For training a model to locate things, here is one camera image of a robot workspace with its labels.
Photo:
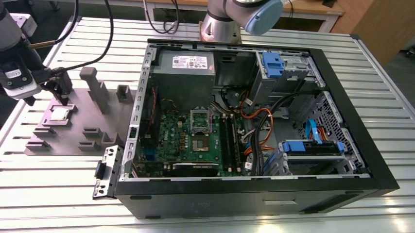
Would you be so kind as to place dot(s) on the black RAM slot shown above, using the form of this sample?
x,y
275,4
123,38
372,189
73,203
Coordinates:
x,y
234,140

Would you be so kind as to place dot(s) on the hard disk in blue carrier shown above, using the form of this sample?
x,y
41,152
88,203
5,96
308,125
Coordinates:
x,y
296,146

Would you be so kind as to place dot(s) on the grey metal drive cage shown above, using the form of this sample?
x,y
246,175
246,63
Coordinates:
x,y
268,89

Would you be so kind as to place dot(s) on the grey metal slot bracket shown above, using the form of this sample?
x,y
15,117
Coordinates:
x,y
110,170

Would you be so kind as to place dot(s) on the green motherboard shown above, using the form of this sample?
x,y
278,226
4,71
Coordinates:
x,y
171,145

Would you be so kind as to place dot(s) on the black open PC case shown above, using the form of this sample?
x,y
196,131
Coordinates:
x,y
227,201

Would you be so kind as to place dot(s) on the black graphics card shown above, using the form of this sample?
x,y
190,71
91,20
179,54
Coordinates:
x,y
194,169

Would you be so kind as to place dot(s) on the CPU socket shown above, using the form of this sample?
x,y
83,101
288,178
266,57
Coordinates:
x,y
200,145

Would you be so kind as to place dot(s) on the grey power supply unit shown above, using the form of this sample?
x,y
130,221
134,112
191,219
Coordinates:
x,y
182,85

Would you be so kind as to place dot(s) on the wooden desk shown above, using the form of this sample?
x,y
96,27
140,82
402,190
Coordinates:
x,y
324,7

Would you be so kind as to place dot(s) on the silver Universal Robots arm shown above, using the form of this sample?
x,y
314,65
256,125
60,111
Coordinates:
x,y
220,29

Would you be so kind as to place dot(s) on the grey parts rack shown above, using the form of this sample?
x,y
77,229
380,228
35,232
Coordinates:
x,y
84,116

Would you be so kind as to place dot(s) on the silver CPU with green edge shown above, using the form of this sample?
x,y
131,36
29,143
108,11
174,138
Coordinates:
x,y
60,114

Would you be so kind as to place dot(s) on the grey metal disk bay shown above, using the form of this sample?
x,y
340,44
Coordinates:
x,y
311,159

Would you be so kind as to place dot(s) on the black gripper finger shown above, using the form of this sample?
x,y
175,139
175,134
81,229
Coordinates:
x,y
29,100
60,82

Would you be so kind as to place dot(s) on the empty blue disk carrier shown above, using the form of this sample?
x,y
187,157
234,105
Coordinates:
x,y
272,65

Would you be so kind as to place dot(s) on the brown wooden cabinet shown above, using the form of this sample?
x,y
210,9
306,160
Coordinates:
x,y
382,29

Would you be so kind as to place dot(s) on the white desk frame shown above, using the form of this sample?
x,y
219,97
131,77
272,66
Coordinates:
x,y
148,13

